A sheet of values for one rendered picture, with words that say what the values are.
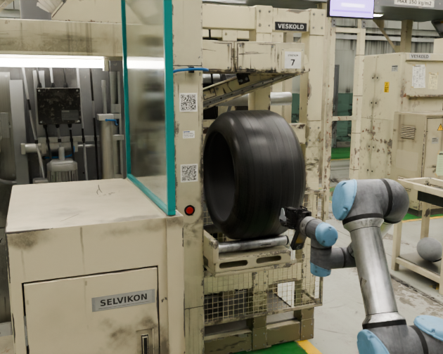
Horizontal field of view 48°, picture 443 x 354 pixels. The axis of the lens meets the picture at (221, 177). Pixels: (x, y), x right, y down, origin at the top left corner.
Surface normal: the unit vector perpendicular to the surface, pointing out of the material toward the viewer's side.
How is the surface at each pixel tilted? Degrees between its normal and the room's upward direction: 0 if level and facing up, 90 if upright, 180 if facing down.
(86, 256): 90
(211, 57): 90
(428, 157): 90
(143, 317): 90
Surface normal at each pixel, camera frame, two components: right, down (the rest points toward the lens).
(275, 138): 0.27, -0.51
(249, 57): 0.36, 0.17
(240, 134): -0.45, -0.41
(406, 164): -0.94, 0.07
